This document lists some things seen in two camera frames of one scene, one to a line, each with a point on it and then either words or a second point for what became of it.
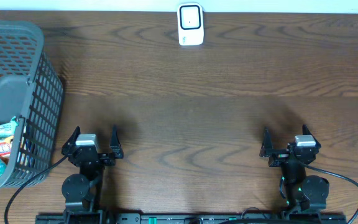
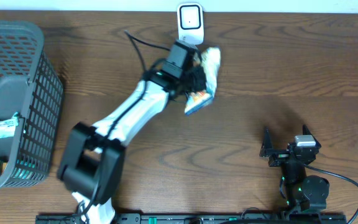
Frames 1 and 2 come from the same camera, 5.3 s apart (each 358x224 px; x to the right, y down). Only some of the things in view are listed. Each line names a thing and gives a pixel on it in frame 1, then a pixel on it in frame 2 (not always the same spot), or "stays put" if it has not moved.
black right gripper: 279,156 stays put
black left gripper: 117,150 -> 200,73
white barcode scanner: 190,23 stays put
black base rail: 191,218 stays put
